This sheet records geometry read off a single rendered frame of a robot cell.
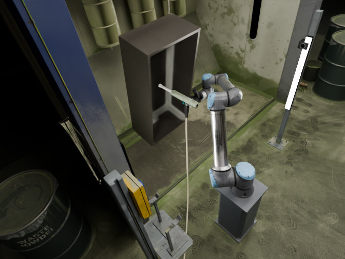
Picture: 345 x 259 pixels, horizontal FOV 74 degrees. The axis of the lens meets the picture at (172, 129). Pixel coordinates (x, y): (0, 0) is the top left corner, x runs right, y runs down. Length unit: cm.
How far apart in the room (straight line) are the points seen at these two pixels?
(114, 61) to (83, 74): 223
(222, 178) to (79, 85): 118
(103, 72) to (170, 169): 161
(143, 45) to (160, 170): 162
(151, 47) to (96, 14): 122
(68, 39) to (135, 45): 80
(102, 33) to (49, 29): 190
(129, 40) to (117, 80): 152
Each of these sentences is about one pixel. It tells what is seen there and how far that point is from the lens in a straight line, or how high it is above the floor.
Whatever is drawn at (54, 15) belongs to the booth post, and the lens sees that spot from 114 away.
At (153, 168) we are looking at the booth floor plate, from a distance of 296.
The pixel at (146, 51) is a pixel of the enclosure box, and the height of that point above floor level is 164.
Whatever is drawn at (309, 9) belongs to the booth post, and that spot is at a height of 138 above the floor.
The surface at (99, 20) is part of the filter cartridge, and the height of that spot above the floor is 157.
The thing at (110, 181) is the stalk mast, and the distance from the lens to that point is 95.
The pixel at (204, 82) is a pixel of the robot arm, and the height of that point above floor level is 118.
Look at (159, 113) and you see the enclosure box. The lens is 294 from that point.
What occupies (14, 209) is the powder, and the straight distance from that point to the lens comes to 221.
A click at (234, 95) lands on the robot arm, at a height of 140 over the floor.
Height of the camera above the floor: 238
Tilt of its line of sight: 44 degrees down
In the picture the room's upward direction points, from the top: 8 degrees counter-clockwise
